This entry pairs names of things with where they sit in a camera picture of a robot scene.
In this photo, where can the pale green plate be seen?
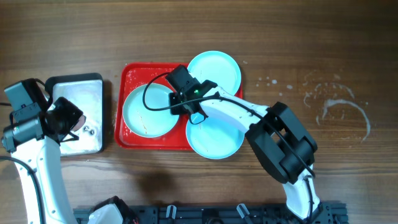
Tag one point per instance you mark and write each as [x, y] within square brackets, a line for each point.
[144, 122]

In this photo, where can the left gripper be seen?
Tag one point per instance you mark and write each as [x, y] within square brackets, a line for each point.
[66, 125]

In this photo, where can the black tub of soapy water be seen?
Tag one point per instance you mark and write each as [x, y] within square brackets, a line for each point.
[86, 91]

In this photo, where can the pink sponge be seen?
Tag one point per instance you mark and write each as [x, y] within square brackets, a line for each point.
[80, 123]

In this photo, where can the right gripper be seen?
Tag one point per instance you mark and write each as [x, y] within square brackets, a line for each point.
[179, 106]

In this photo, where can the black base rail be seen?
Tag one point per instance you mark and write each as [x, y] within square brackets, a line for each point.
[326, 212]

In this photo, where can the red plastic tray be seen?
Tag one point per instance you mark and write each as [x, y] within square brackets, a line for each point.
[134, 75]

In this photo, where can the blue plate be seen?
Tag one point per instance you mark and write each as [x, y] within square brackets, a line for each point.
[212, 138]
[217, 67]

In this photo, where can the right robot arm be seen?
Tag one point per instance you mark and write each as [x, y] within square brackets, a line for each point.
[282, 145]

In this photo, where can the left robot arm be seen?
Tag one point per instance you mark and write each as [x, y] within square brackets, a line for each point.
[34, 147]

